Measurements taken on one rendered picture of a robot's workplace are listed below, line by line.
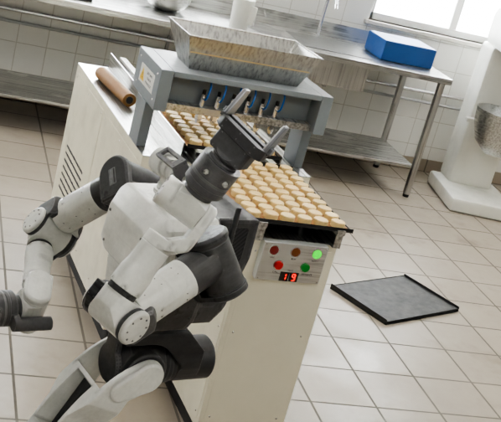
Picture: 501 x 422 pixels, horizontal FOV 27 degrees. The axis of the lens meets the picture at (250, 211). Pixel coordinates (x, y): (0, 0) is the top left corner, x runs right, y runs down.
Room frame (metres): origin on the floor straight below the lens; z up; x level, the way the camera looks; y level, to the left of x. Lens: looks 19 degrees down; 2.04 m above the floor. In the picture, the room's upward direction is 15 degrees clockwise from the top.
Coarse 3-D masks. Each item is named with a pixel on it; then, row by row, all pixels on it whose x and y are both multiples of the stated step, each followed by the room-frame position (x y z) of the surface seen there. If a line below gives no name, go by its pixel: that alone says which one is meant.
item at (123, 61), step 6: (120, 60) 5.02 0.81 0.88; (126, 60) 4.99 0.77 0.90; (126, 66) 4.91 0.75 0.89; (132, 66) 4.90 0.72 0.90; (132, 72) 4.79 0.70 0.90; (132, 78) 4.78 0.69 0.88; (186, 150) 3.95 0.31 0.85; (192, 150) 3.89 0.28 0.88; (198, 150) 3.84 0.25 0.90; (192, 156) 3.88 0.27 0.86; (264, 222) 3.22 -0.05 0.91; (258, 228) 3.22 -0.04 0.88; (264, 228) 3.23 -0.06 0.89; (258, 234) 3.22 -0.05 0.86
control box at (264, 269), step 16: (272, 240) 3.26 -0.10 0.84; (288, 240) 3.30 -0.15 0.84; (272, 256) 3.25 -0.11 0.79; (288, 256) 3.28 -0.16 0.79; (304, 256) 3.30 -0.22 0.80; (256, 272) 3.24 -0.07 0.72; (272, 272) 3.26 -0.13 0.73; (288, 272) 3.28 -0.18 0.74; (304, 272) 3.31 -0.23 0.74; (320, 272) 3.33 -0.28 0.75
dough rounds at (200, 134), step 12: (168, 120) 4.14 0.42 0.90; (180, 120) 4.11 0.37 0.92; (192, 120) 4.16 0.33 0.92; (204, 120) 4.21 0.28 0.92; (216, 120) 4.26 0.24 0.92; (180, 132) 3.99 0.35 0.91; (192, 132) 3.99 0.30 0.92; (204, 132) 4.03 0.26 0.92; (192, 144) 3.87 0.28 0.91; (204, 144) 3.90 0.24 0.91
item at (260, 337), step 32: (256, 256) 3.26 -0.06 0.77; (256, 288) 3.27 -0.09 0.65; (288, 288) 3.32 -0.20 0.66; (320, 288) 3.37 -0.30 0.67; (224, 320) 3.25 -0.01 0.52; (256, 320) 3.29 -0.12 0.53; (288, 320) 3.34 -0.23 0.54; (224, 352) 3.25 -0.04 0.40; (256, 352) 3.30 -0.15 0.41; (288, 352) 3.35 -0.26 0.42; (192, 384) 3.35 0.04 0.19; (224, 384) 3.27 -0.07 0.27; (256, 384) 3.32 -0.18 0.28; (288, 384) 3.37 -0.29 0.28; (192, 416) 3.29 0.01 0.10; (224, 416) 3.28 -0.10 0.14; (256, 416) 3.33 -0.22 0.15
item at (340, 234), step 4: (268, 160) 3.96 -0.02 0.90; (272, 160) 3.97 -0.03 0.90; (320, 232) 3.44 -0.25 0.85; (324, 232) 3.41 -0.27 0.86; (328, 232) 3.39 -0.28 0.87; (332, 232) 3.37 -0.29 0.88; (336, 232) 3.34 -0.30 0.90; (340, 232) 3.34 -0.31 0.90; (344, 232) 3.34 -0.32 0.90; (324, 236) 3.41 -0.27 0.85; (328, 236) 3.38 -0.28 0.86; (332, 236) 3.36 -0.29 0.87; (336, 236) 3.34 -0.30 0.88; (340, 236) 3.35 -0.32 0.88; (328, 240) 3.37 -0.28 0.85; (332, 240) 3.35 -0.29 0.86; (336, 240) 3.34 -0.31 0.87; (340, 240) 3.35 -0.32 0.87; (332, 244) 3.35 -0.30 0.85; (336, 244) 3.34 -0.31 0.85; (340, 244) 3.35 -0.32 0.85; (336, 248) 3.35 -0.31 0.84
